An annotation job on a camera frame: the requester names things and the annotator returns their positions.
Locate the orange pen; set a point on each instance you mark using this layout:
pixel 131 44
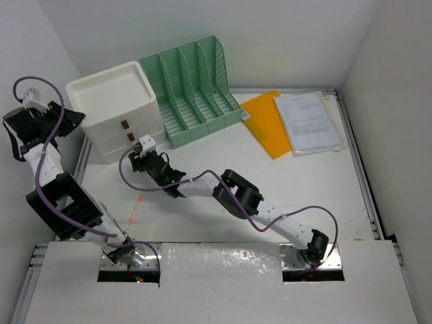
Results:
pixel 135 209

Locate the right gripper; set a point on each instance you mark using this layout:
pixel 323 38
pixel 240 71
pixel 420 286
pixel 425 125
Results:
pixel 138 160

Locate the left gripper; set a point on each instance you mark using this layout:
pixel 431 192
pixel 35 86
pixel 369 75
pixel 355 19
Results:
pixel 71 119

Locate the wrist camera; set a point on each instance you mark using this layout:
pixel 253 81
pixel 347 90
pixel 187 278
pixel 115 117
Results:
pixel 32 99
pixel 145 144

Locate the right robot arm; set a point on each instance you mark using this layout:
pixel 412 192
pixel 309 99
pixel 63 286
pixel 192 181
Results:
pixel 237 196

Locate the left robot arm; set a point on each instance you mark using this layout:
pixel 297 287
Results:
pixel 69 211

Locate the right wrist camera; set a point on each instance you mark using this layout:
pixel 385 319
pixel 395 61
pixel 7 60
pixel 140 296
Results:
pixel 145 144

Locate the white drawer cabinet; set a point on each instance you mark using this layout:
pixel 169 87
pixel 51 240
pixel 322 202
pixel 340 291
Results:
pixel 126 85

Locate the brown middle drawer tab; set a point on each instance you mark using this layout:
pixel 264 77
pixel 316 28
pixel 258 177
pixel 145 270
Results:
pixel 131 137

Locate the orange plastic folder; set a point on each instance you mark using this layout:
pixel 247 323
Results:
pixel 261 117

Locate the clear document sleeve with paper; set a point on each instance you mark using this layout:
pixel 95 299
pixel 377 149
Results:
pixel 308 123

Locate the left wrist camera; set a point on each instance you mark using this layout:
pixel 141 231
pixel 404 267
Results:
pixel 32 99

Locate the green file organizer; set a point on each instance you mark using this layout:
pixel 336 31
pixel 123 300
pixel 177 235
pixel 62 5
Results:
pixel 192 90

